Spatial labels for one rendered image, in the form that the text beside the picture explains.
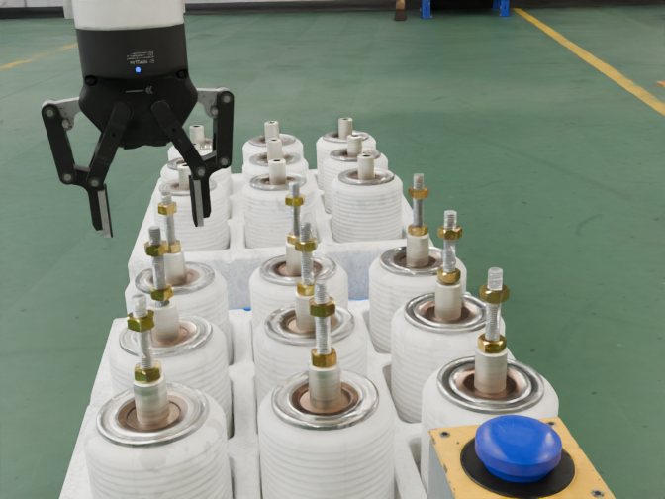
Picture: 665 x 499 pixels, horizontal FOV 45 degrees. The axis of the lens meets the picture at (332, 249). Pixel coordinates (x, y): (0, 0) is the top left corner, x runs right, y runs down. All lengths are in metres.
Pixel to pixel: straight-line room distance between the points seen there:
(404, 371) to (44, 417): 0.55
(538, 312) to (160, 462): 0.85
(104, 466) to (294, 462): 0.12
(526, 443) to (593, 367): 0.76
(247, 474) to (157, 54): 0.31
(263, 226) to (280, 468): 0.53
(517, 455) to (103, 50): 0.37
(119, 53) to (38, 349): 0.75
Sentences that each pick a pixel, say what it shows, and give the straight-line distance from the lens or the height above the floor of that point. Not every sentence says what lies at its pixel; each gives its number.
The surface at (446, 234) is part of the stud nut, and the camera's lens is 0.65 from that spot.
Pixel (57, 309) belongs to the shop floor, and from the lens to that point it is 1.38.
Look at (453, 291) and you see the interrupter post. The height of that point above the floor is 0.28.
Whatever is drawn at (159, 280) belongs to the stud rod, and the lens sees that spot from 0.65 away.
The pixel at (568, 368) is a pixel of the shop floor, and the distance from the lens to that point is 1.14.
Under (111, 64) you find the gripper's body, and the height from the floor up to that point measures 0.48.
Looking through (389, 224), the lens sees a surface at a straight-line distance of 1.06.
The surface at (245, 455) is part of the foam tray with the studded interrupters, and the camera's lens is 0.64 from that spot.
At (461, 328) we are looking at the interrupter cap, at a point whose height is 0.25.
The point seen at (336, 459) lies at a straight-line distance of 0.54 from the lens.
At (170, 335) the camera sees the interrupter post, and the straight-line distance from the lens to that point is 0.66.
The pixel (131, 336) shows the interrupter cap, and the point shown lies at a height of 0.25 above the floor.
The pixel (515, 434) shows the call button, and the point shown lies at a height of 0.33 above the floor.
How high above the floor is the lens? 0.55
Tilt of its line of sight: 21 degrees down
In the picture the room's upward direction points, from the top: 2 degrees counter-clockwise
